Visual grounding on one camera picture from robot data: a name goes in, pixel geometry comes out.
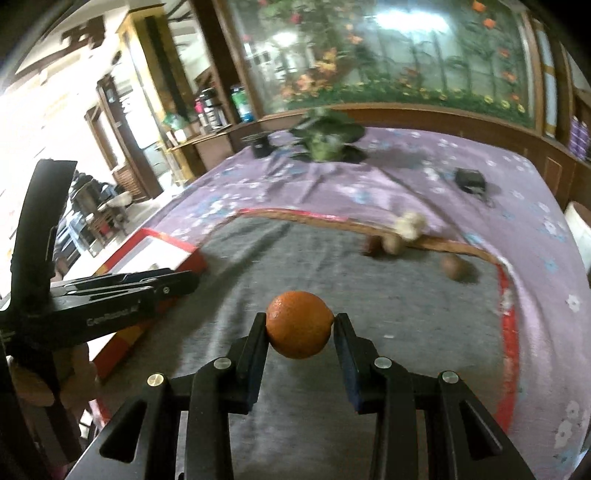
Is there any red box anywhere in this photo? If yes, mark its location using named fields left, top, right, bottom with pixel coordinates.
left=88, top=227, right=208, bottom=428

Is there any black cup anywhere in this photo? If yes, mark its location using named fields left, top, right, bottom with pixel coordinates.
left=242, top=133, right=273, bottom=158

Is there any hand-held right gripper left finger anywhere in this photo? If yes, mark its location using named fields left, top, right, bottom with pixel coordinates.
left=65, top=312, right=271, bottom=480

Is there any green bottle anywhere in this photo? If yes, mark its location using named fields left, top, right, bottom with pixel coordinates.
left=229, top=85, right=254, bottom=123

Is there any black pouch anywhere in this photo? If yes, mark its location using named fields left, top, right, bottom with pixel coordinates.
left=454, top=168, right=486, bottom=192

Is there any green bok choy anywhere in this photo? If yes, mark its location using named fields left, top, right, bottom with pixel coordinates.
left=288, top=108, right=365, bottom=163

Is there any white roll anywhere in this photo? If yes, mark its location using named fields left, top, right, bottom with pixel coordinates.
left=564, top=202, right=591, bottom=273

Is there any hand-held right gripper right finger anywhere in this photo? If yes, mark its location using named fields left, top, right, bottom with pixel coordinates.
left=332, top=312, right=537, bottom=480

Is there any floral glass headboard panel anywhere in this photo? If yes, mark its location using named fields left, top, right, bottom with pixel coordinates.
left=217, top=0, right=543, bottom=134

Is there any orange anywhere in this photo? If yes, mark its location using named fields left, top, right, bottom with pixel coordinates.
left=266, top=291, right=334, bottom=360

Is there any grey felt mat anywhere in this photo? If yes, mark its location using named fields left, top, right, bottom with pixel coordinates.
left=88, top=208, right=522, bottom=480

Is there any person's left hand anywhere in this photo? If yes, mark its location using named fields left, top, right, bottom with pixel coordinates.
left=9, top=344, right=100, bottom=409

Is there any large beige chunk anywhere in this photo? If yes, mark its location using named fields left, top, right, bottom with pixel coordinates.
left=394, top=212, right=428, bottom=241

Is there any brown round fruit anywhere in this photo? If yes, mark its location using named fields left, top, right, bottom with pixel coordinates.
left=382, top=233, right=407, bottom=256
left=440, top=255, right=472, bottom=281

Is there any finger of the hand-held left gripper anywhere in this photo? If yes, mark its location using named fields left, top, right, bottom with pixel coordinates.
left=55, top=272, right=160, bottom=291
left=76, top=271, right=201, bottom=301

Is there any wooden side table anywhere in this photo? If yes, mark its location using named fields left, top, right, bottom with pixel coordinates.
left=168, top=131, right=241, bottom=185

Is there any black thermos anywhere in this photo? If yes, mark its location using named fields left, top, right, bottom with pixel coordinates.
left=201, top=90, right=225, bottom=130

